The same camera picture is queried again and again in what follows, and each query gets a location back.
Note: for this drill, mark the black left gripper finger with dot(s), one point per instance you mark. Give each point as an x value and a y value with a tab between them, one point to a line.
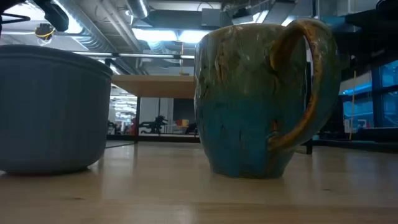
56	15

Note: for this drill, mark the dark grey mug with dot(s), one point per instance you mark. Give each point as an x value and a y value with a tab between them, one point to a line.
53	109

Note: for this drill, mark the black background robot arm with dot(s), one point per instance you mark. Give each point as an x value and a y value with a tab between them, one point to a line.
154	125

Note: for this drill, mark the black yellow ceiling device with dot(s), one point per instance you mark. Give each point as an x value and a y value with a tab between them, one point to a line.
44	31

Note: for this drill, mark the red background object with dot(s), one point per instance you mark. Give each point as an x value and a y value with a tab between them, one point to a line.
133	126

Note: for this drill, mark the small yellow mug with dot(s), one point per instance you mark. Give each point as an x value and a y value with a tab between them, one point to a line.
185	122

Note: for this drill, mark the wooden shelf black metal frame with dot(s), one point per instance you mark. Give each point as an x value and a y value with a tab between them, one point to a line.
155	87

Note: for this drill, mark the black metal table frame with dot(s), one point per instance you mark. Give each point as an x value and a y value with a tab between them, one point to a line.
168	138

